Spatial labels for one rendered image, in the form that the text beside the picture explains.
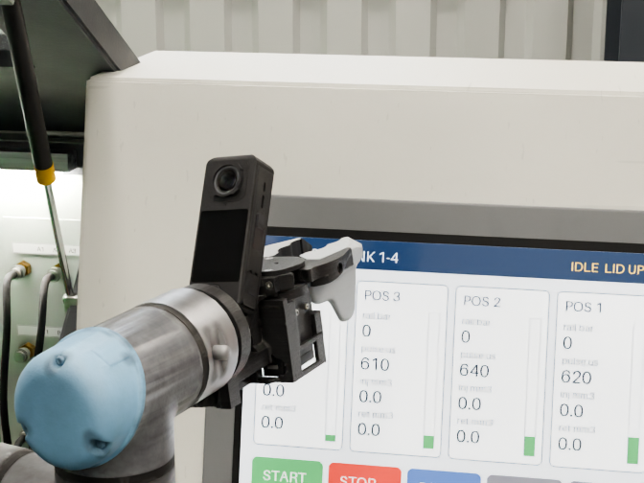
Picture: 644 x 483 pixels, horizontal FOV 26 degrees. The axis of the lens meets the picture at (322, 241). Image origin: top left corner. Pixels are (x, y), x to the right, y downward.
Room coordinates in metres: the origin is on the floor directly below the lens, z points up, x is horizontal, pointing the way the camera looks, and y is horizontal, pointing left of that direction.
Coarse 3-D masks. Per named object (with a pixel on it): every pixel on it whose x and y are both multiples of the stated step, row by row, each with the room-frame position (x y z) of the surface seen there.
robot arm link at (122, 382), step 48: (96, 336) 0.79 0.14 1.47; (144, 336) 0.81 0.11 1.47; (192, 336) 0.84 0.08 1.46; (48, 384) 0.76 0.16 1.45; (96, 384) 0.75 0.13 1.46; (144, 384) 0.78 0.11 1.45; (192, 384) 0.82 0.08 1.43; (48, 432) 0.77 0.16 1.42; (96, 432) 0.75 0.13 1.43; (144, 432) 0.78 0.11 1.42
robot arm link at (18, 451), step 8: (0, 448) 0.86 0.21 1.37; (8, 448) 0.86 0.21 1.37; (16, 448) 0.86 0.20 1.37; (24, 448) 0.86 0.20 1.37; (0, 456) 0.84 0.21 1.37; (8, 456) 0.84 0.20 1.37; (16, 456) 0.84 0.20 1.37; (0, 464) 0.84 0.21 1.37; (8, 464) 0.84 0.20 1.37; (0, 472) 0.83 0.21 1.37; (0, 480) 0.82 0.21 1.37
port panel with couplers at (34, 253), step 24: (24, 240) 1.55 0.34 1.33; (48, 240) 1.55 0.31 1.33; (72, 240) 1.54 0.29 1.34; (24, 264) 1.54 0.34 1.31; (48, 264) 1.55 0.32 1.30; (72, 264) 1.54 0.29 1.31; (24, 288) 1.56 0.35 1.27; (48, 288) 1.55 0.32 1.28; (24, 312) 1.56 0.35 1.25; (48, 312) 1.55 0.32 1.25; (24, 336) 1.56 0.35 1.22; (48, 336) 1.55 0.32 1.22; (24, 360) 1.53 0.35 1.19; (24, 432) 1.53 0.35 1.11
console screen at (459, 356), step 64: (384, 256) 1.26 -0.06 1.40; (448, 256) 1.25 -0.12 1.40; (512, 256) 1.24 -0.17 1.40; (576, 256) 1.22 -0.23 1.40; (640, 256) 1.22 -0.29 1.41; (384, 320) 1.24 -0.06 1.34; (448, 320) 1.23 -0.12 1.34; (512, 320) 1.22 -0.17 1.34; (576, 320) 1.21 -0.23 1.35; (640, 320) 1.20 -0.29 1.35; (256, 384) 1.25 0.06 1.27; (320, 384) 1.24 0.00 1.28; (384, 384) 1.23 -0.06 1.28; (448, 384) 1.22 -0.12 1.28; (512, 384) 1.21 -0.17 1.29; (576, 384) 1.20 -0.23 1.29; (640, 384) 1.19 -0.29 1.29; (256, 448) 1.23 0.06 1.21; (320, 448) 1.22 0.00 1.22; (384, 448) 1.21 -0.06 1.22; (448, 448) 1.20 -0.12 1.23; (512, 448) 1.19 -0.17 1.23; (576, 448) 1.18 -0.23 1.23; (640, 448) 1.17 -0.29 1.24
